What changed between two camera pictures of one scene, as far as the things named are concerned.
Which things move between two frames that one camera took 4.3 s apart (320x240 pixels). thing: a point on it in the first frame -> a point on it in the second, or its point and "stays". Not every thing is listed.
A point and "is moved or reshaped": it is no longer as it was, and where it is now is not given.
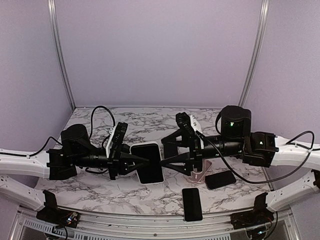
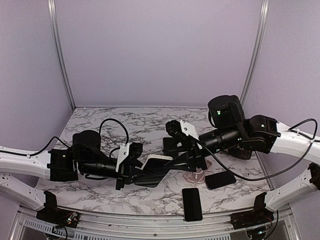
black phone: (192, 205) stays
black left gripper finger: (129, 163) -> (151, 179)
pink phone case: (196, 177) stays
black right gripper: (196, 153) stays
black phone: (219, 179) stays
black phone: (151, 172) is moved or reshaped
